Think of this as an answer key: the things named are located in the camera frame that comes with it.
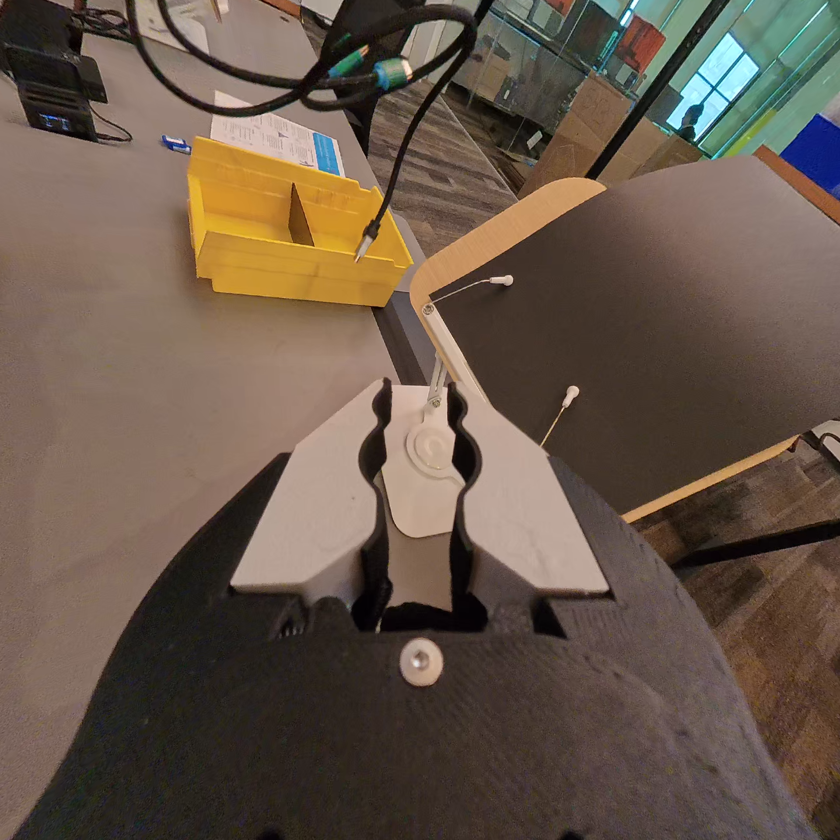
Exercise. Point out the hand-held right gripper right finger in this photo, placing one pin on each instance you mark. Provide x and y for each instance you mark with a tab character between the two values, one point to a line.
531	525

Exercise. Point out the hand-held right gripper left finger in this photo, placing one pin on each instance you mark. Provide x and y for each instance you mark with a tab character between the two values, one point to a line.
308	518

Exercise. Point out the black metal table leg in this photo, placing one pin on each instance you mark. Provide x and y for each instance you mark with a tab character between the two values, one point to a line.
754	541

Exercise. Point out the white stand with wooden board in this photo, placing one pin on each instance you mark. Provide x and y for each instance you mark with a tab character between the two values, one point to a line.
656	295

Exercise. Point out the cardboard bin divider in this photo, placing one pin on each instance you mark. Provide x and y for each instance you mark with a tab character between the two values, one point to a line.
302	216

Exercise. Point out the printed paper sheet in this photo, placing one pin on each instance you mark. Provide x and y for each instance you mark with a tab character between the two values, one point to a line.
269	131

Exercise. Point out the large cardboard box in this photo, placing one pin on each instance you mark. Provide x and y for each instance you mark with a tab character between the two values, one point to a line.
590	131

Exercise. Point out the black metal pole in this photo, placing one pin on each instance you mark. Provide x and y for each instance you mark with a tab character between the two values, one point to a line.
656	85

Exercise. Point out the black device with display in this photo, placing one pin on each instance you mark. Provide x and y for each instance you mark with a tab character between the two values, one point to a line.
46	79

